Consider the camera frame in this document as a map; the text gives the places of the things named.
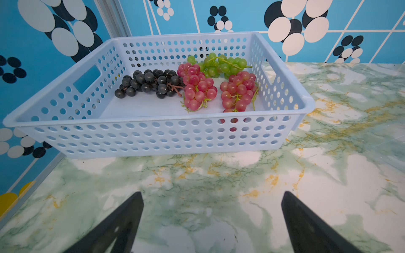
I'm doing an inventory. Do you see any red grape bunch right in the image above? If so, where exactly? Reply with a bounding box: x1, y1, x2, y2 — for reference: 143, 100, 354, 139
219, 71, 258, 113

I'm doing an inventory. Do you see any red grape bunch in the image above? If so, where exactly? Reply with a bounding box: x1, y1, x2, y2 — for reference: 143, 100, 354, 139
177, 63, 218, 112
219, 71, 258, 113

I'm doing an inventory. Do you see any green grape bunch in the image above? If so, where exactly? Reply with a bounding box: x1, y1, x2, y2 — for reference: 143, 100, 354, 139
187, 53, 252, 79

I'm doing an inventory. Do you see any black grape bunch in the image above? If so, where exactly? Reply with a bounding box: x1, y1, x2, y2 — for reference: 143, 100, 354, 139
115, 69, 186, 99

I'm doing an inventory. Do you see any light blue perforated plastic basket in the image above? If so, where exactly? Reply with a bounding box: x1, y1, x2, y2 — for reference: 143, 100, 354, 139
3, 32, 315, 159

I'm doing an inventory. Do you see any red grape bunch left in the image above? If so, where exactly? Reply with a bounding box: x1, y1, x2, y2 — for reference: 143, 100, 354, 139
177, 63, 218, 112

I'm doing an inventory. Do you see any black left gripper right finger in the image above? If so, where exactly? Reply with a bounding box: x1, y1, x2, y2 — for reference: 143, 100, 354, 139
281, 191, 360, 253

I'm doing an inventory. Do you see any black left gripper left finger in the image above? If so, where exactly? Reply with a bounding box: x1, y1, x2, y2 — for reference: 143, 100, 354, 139
65, 192, 144, 253

